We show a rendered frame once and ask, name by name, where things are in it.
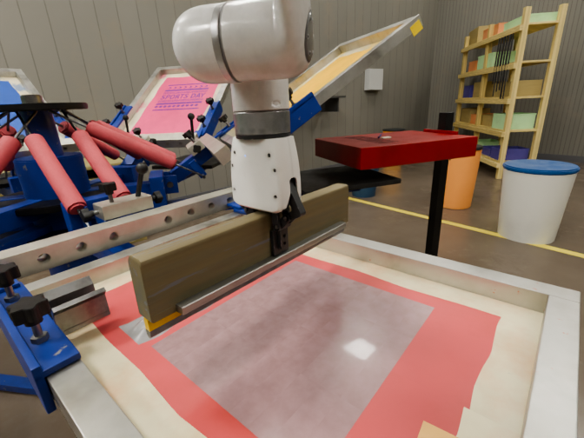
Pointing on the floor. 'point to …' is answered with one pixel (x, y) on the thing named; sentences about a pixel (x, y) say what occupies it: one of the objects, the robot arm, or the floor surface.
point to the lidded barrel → (534, 199)
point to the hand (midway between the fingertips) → (270, 237)
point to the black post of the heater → (438, 192)
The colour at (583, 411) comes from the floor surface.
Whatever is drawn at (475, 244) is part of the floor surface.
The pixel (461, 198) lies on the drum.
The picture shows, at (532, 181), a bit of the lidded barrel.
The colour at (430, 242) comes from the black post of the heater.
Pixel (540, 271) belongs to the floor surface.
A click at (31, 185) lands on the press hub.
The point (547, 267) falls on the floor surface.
